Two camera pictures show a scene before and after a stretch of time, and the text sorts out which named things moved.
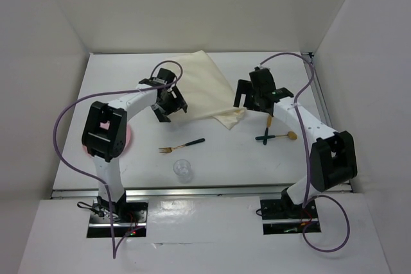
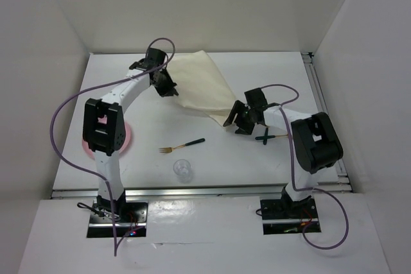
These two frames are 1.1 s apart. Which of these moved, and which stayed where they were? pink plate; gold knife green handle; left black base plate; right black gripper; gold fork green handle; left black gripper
Moved: right black gripper; left black gripper
Stayed: gold knife green handle; gold fork green handle; left black base plate; pink plate
